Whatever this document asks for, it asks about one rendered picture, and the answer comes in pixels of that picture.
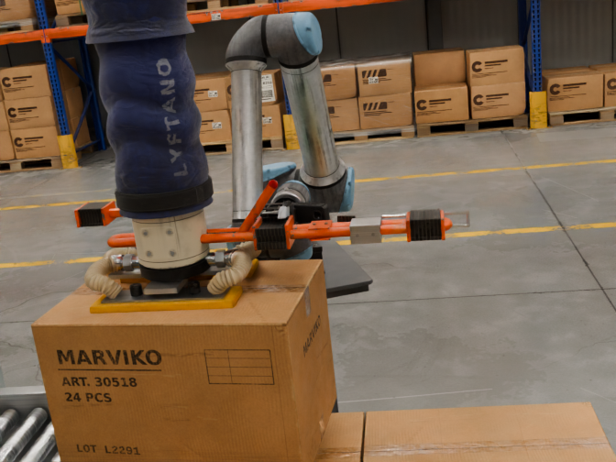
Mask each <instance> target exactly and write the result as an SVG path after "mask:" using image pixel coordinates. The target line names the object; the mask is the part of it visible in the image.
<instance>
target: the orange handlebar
mask: <svg viewBox="0 0 616 462"><path fill-rule="evenodd" d="M119 211H120V209H119V208H114V209H110V210H109V216H110V217H124V216H122V215H121V214H120V213H119ZM332 222H333V220H323V221H312V222H311V223H310V224H302V225H292V230H290V239H300V238H310V239H309V241H319V240H331V237H350V230H349V226H350V223H351V222H338V223H332ZM452 225H453V223H452V221H451V220H450V219H449V218H446V217H445V231H447V230H449V229H450V228H451V227H452ZM239 228H240V227H232V228H215V229H206V234H202V235H201V237H200V241H201V243H203V244H206V243H225V242H244V241H254V240H253V233H252V227H250V229H249V231H248V232H238V233H220V234H207V233H210V232H211V233H212V232H213V233H214V232H218V233H219V232H229V231H230V232H231V231H233V232H234V231H236V232H237V231H238V229H239ZM380 233H381V234H382V235H394V234H407V231H406V219H391V220H381V226H380ZM107 244H108V246H109V247H111V248H131V247H136V240H135V235H134V233H125V234H117V235H113V236H110V237H109V238H108V240H107Z"/></svg>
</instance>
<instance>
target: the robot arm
mask: <svg viewBox="0 0 616 462"><path fill-rule="evenodd" d="M321 35H322V33H321V29H320V26H319V23H318V21H317V19H316V17H315V16H314V15H313V14H312V13H310V12H295V13H287V14H275V15H260V16H255V17H253V18H251V19H249V21H248V22H246V23H245V24H244V25H243V26H242V27H241V28H240V29H239V30H238V31H237V32H236V34H235V35H234V36H233V37H232V39H231V41H230V43H229V45H228V48H227V50H226V55H225V66H226V67H227V69H228V70H230V71H231V103H232V179H233V217H232V225H230V226H229V227H228V228H232V227H241V225H242V224H243V222H244V221H245V219H246V218H247V216H248V214H249V212H250V211H251V209H252V208H253V206H254V205H255V203H256V202H257V200H258V198H259V197H260V196H261V194H262V193H263V191H264V190H265V188H266V186H267V185H268V183H269V181H270V180H275V181H277V182H278V188H277V189H276V190H275V191H274V193H273V194H272V195H271V197H270V198H269V200H268V202H267V203H266V205H265V206H264V208H263V209H262V211H261V213H260V214H259V216H258V218H259V217H260V216H261V217H262V218H263V217H273V216H277V217H278V220H280V219H286V217H287V216H290V215H293V220H294V224H295V225H302V224H311V222H312V221H323V220H330V215H329V213H341V212H348V211H350V210H351V209H352V207H353V202H354V192H355V172H354V169H353V168H352V167H346V165H345V162H344V161H343V160H342V159H341V158H339V157H338V156H337V154H336V144H335V140H334V135H333V130H332V126H331V121H330V115H329V111H328V106H327V101H326V97H325V88H324V83H323V78H322V73H321V69H320V64H319V59H318V54H320V53H321V51H322V48H323V40H322V36H321ZM274 57H278V61H279V64H280V67H281V71H282V76H283V80H284V83H285V87H286V91H287V95H288V99H289V103H290V107H291V114H292V118H293V122H294V126H295V130H296V134H297V138H298V141H299V146H300V150H301V153H302V161H303V165H302V166H301V168H300V169H296V167H297V166H296V164H295V162H280V163H273V164H269V165H265V166H263V153H262V80H261V73H262V71H263V70H264V69H265V68H266V67H267V58H274ZM258 218H257V219H258ZM257 219H256V221H257ZM256 221H255V222H256ZM255 222H254V224H255ZM254 224H253V225H254ZM253 225H252V226H253ZM309 239H310V238H300V239H295V240H294V242H293V244H292V246H291V249H287V244H286V249H268V250H261V253H260V254H259V256H258V257H257V258H280V260H296V259H309V258H310V257H311V256H312V254H313V243H312V241H309Z"/></svg>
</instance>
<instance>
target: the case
mask: <svg viewBox="0 0 616 462"><path fill-rule="evenodd" d="M233 286H241V287H242V291H243V292H242V294H241V295H240V297H239V299H238V300H237V302H236V305H235V306H234V308H224V309H200V310H176V311H152V312H128V313H90V306H91V305H92V304H93V303H94V302H95V301H96V300H97V299H98V298H99V297H100V296H101V295H102V294H103V293H100V292H97V291H92V290H91V289H90V288H88V287H87V286H86V285H85V283H84V284H83V285H82V286H81V287H79V288H78V289H77V290H76V291H74V292H73V293H71V294H70V295H69V296H68V297H66V298H65V299H64V300H62V301H61V302H59V303H58V304H57V305H56V306H54V307H53V308H52V309H50V310H49V311H48V312H46V313H45V314H44V315H42V316H41V317H40V318H39V319H38V320H37V321H35V322H34V323H33V324H32V325H31V329H32V334H33V337H34V342H35V347H36V350H37V355H38V363H39V366H40V371H41V375H42V379H43V384H44V388H45V392H46V396H47V401H48V405H49V413H50V417H51V421H52V425H53V430H54V434H55V438H56V443H57V447H58V451H59V455H60V462H314V461H315V458H316V455H317V452H318V449H319V446H320V444H321V442H322V439H323V436H324V433H325V429H326V427H327V424H328V421H329V418H330V415H331V412H332V411H333V408H334V405H335V402H336V381H335V372H334V362H333V353H332V344H331V335H330V325H329V316H328V307H327V298H326V288H325V272H324V263H323V260H322V259H296V260H259V261H258V267H257V268H256V270H255V272H254V273H253V275H252V277H251V278H245V279H244V280H242V282H240V283H238V284H237V285H233Z"/></svg>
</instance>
